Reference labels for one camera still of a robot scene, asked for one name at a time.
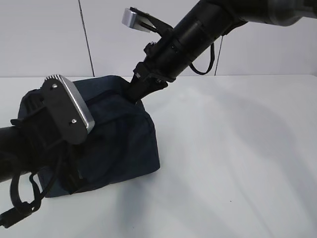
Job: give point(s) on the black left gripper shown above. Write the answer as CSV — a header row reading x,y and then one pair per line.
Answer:
x,y
36,140

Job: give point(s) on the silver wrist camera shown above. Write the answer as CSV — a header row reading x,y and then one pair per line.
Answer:
x,y
67,108
141,21

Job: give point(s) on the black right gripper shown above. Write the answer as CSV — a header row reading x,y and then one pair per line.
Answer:
x,y
164,61

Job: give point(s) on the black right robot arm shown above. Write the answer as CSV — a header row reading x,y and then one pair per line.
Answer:
x,y
208,20

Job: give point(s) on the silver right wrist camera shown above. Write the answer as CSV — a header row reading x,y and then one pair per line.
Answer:
x,y
141,21

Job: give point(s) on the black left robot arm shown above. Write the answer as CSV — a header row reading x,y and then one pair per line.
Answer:
x,y
7,171

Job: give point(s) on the dark blue lunch bag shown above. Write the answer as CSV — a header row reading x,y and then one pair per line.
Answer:
x,y
121,146

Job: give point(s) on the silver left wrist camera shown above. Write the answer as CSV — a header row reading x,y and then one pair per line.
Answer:
x,y
67,108

